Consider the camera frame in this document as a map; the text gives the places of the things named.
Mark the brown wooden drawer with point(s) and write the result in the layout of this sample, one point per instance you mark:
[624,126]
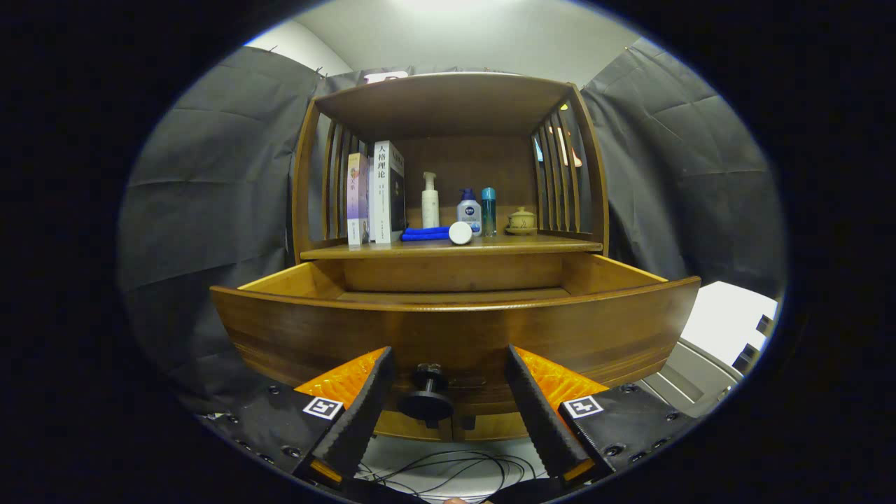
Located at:
[315,336]

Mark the purple book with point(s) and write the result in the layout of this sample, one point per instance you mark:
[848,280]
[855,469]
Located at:
[357,203]

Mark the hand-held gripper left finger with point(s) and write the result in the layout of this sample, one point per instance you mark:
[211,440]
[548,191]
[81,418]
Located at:
[365,409]

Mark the white pump bottle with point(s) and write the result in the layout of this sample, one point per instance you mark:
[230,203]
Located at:
[430,210]

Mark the white bottle blue cap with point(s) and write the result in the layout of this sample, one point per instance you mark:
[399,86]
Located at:
[469,210]

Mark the black backdrop cloth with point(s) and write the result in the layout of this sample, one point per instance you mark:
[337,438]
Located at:
[210,210]

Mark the grey ribbed panel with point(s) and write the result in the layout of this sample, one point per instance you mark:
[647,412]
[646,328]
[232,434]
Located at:
[693,381]

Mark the white book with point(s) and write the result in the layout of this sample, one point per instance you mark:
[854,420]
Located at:
[381,203]

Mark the wooden countertop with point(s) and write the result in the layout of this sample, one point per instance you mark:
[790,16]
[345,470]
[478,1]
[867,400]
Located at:
[525,245]

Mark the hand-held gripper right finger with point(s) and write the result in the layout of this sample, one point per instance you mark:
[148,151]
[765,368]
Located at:
[539,420]

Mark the teal slim bottle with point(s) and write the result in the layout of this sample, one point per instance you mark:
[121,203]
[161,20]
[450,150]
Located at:
[488,210]

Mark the blue folded cloth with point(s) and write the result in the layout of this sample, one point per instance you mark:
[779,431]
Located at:
[423,234]

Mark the brown wooden cabinet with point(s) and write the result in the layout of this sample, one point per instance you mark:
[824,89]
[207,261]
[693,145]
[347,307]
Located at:
[462,161]

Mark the ceramic lidded teacup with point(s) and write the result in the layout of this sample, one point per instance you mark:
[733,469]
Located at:
[521,222]

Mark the white green tube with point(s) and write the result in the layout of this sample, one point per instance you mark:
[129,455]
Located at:
[460,233]

